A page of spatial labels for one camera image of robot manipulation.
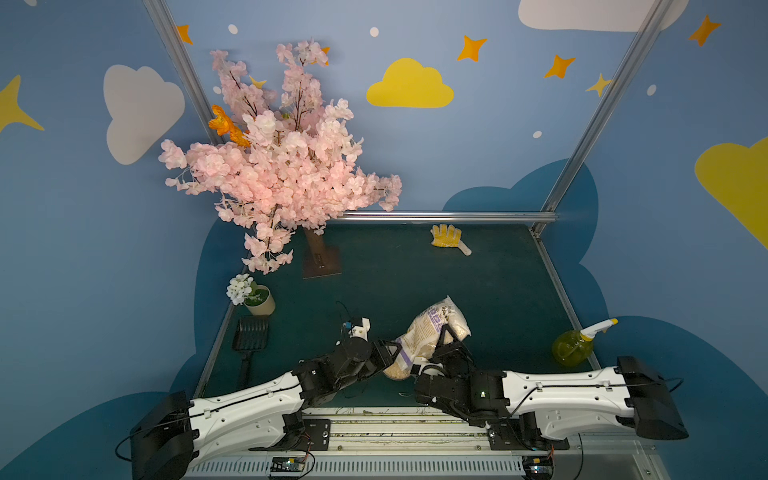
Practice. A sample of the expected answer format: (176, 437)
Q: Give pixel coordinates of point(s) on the left green circuit board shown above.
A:
(291, 466)

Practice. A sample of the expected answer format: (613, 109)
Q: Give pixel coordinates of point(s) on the yellow green spray bottle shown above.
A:
(574, 347)

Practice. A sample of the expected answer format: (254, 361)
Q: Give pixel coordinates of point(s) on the orange butterfly decoration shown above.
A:
(223, 125)

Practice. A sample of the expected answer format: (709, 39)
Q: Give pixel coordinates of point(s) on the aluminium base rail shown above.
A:
(423, 443)

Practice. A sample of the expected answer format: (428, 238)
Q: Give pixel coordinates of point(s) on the right green circuit board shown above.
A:
(537, 468)

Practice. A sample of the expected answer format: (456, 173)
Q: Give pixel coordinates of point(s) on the pink cherry blossom tree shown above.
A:
(300, 170)

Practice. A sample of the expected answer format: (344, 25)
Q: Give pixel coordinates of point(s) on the green circuit board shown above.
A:
(291, 466)
(537, 468)

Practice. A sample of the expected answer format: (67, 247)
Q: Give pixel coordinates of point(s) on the white woven breakfast bowl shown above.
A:
(400, 371)

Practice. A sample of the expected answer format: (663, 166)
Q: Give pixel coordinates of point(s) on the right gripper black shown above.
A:
(450, 355)

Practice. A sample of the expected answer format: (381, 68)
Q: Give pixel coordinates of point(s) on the yellow work glove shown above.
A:
(448, 236)

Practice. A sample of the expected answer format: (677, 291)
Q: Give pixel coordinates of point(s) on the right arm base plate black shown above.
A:
(521, 433)

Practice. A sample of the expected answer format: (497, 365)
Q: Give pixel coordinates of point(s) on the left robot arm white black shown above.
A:
(180, 433)

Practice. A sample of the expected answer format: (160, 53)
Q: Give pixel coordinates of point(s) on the instant oats bag white purple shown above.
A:
(419, 341)

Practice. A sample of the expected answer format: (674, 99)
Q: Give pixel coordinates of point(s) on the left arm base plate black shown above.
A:
(313, 435)

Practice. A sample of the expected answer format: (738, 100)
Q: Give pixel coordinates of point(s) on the small potted white flower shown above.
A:
(258, 299)

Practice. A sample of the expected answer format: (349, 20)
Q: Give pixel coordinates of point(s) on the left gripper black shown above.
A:
(377, 352)

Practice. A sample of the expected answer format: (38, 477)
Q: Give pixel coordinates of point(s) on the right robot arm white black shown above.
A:
(541, 409)

